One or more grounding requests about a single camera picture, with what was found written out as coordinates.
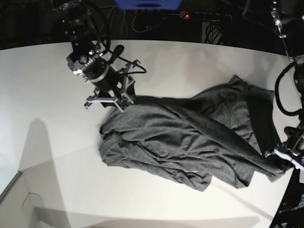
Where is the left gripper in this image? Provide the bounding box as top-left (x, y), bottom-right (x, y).
top-left (265, 127), bottom-right (304, 171)

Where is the grey t-shirt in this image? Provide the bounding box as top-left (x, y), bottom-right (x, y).
top-left (99, 76), bottom-right (289, 191)

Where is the blue box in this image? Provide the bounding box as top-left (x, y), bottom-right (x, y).
top-left (114, 0), bottom-right (182, 10)

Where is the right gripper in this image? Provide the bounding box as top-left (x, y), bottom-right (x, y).
top-left (66, 45), bottom-right (146, 112)

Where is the black power strip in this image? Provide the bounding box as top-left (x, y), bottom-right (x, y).
top-left (179, 11), bottom-right (233, 22)

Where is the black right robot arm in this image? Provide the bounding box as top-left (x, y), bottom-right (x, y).
top-left (51, 0), bottom-right (147, 112)

